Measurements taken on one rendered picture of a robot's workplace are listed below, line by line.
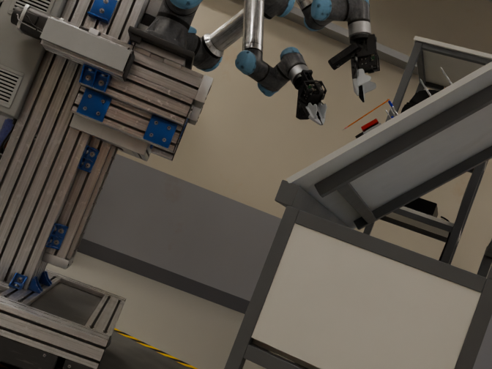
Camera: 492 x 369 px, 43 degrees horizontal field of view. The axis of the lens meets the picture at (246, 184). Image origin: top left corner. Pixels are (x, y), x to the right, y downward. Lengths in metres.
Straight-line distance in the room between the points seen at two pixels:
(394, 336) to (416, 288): 0.14
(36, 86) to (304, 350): 1.28
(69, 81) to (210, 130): 3.39
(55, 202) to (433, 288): 1.29
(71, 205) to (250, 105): 3.53
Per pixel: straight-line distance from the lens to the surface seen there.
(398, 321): 1.73
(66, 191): 2.28
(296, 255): 1.78
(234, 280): 5.63
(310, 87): 2.20
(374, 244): 1.74
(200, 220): 5.56
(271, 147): 5.66
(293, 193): 1.80
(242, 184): 5.61
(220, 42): 2.69
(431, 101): 1.81
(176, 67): 2.11
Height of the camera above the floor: 0.69
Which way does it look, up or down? 4 degrees up
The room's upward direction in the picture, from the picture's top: 21 degrees clockwise
